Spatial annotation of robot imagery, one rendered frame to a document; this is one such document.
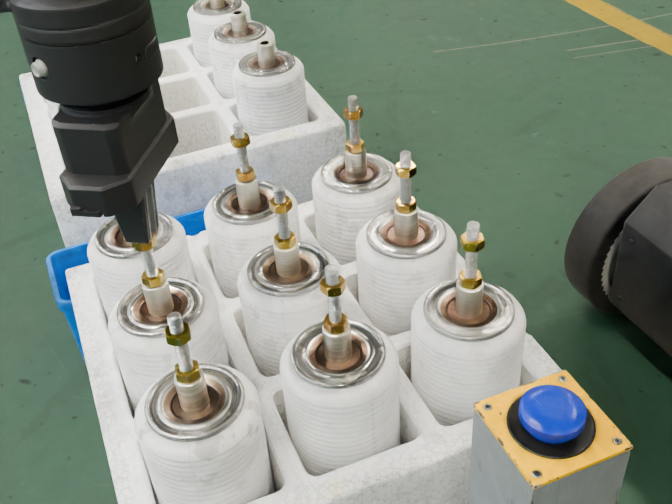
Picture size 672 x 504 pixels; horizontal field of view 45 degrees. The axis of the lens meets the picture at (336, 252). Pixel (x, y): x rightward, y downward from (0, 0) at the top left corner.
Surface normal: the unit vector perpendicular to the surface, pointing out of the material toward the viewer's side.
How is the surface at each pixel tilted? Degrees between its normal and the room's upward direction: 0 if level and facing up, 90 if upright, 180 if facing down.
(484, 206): 0
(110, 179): 0
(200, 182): 90
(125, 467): 0
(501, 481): 90
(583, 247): 73
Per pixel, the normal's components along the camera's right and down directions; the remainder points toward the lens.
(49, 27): -0.21, 0.62
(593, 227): -0.81, -0.11
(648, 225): -0.69, -0.34
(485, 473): -0.92, 0.28
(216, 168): 0.39, 0.55
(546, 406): -0.06, -0.79
